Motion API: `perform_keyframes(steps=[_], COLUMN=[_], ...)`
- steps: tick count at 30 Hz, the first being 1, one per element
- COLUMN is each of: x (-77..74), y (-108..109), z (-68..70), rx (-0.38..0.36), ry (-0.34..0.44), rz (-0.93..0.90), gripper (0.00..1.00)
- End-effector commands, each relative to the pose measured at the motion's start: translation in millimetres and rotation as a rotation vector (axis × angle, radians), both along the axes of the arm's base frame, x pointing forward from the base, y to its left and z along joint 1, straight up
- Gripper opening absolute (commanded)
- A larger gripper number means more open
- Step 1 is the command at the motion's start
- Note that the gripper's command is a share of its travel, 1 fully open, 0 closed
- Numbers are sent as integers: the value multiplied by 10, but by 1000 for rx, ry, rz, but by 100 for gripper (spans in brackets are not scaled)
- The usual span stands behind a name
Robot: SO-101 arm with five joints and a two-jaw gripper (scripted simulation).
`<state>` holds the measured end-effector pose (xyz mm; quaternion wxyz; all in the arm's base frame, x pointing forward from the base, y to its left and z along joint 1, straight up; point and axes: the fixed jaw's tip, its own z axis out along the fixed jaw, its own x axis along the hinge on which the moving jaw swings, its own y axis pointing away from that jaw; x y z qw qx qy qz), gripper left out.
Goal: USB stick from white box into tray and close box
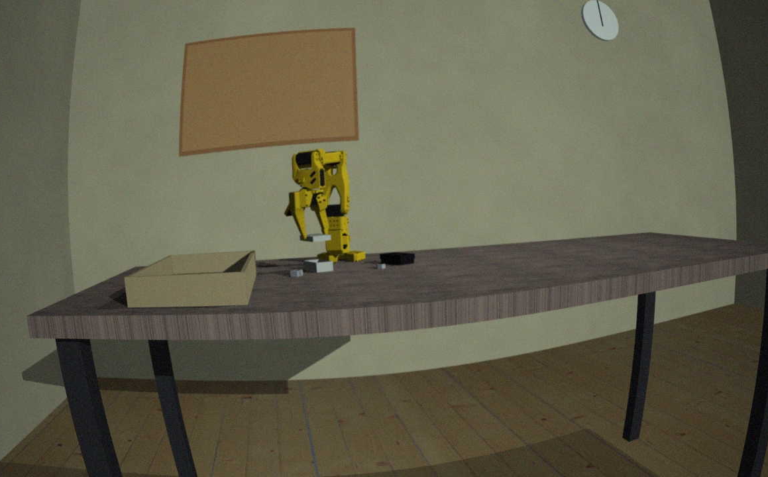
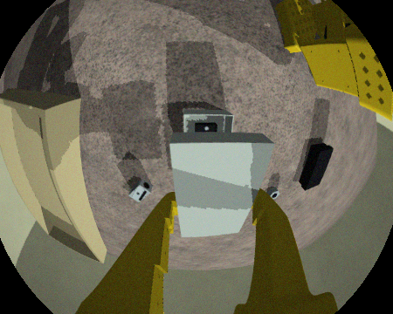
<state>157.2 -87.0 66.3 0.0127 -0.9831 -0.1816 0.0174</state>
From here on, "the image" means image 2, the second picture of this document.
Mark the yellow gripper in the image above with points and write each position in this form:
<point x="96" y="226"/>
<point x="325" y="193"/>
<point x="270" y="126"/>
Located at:
<point x="134" y="284"/>

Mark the grey hex nut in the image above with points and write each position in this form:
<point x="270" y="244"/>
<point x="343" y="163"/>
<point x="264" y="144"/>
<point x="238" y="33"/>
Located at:
<point x="273" y="192"/>

